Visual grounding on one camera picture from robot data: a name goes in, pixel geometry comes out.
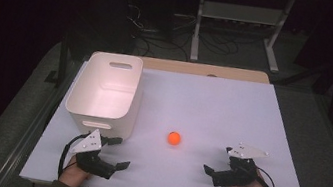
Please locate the white plastic storage bin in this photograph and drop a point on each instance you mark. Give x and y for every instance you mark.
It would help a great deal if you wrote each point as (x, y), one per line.
(103, 97)

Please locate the wooden table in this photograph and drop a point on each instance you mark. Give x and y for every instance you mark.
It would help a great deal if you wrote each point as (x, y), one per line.
(192, 68)

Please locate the person's left hand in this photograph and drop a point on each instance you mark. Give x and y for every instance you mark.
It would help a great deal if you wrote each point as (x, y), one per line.
(72, 174)

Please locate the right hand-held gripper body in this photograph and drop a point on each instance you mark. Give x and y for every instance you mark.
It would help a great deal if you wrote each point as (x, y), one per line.
(239, 174)

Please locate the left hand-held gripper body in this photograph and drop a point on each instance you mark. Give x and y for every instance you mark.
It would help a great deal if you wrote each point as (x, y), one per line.
(90, 159)

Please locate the white metal stand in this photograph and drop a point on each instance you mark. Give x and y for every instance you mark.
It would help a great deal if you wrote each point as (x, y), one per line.
(241, 13)

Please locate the orange ball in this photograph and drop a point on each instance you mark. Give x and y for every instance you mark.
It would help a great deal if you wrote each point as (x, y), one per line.
(174, 138)

